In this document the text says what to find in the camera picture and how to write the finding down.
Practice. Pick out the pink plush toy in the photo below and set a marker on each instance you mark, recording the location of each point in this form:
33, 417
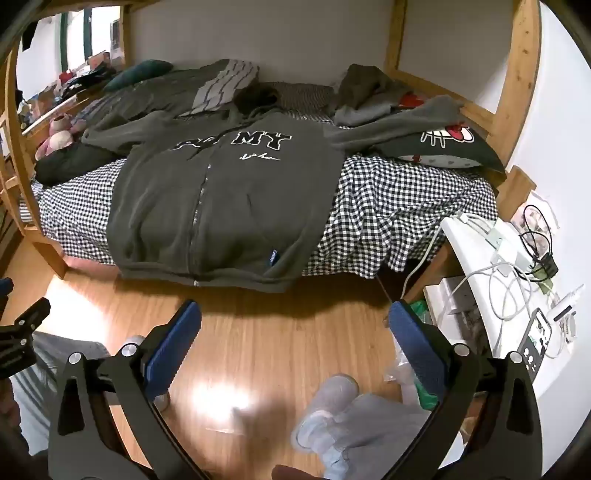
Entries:
57, 138

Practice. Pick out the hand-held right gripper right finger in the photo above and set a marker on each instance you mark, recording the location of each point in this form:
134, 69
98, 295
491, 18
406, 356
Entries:
415, 346

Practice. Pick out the person's right leg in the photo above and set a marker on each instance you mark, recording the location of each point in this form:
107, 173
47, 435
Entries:
369, 438

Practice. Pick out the black white checkered bed sheet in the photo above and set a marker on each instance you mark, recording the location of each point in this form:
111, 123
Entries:
392, 207

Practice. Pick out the wooden bunk bed frame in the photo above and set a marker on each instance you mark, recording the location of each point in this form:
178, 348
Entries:
517, 69

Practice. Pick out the white boxes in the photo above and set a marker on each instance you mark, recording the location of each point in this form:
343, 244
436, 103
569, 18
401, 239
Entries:
450, 302

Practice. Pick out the clear plastic bag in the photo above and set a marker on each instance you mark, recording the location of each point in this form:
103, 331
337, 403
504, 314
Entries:
399, 374

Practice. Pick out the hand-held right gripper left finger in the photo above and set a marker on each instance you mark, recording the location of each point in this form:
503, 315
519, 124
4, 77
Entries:
178, 341

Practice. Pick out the green black charger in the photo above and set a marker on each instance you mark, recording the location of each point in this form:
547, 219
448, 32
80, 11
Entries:
545, 277

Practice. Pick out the grey white striped cloth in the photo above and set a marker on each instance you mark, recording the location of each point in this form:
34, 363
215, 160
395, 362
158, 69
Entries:
221, 87

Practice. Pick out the person's leg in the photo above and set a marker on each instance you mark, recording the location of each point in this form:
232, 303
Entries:
41, 392
369, 438

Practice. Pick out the black cloth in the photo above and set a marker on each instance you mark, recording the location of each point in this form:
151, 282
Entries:
69, 164

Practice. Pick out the person's left leg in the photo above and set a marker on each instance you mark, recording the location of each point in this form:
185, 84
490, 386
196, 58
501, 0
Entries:
41, 392

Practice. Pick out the grey zip hoodie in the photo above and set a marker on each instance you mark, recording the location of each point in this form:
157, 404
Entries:
221, 207

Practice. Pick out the person's grey white shoe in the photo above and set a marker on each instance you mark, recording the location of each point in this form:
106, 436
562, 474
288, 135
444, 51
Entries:
325, 410

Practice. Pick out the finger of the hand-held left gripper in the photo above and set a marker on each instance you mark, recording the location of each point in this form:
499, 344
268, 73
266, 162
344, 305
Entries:
4, 287
30, 316

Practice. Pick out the pile of background clutter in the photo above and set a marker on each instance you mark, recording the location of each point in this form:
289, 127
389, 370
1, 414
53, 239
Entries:
78, 78

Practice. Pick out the person's right hand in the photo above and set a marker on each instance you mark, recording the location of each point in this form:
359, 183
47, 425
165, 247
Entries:
291, 473

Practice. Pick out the white power adapter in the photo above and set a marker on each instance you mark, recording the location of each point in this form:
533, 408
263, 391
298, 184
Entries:
501, 244

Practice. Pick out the olive clothes pile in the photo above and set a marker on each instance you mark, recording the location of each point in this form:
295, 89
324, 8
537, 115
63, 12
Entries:
369, 87

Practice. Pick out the small white device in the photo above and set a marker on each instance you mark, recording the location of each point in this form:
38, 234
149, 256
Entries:
564, 307

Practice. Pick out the white side table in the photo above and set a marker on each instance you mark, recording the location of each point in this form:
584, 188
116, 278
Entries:
466, 244

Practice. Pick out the grey duvet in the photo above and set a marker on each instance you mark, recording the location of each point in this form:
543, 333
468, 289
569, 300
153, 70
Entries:
157, 97

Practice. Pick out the grey remote control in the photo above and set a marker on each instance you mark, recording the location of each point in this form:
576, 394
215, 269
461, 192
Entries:
538, 330

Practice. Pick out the teal pillow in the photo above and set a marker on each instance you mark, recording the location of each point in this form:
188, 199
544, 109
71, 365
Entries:
138, 71

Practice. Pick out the dark cartoon print pillow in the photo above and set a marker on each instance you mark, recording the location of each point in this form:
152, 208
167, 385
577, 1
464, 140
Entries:
480, 152

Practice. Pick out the dark patterned cloth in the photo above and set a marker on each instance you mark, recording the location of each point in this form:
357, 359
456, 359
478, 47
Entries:
302, 97

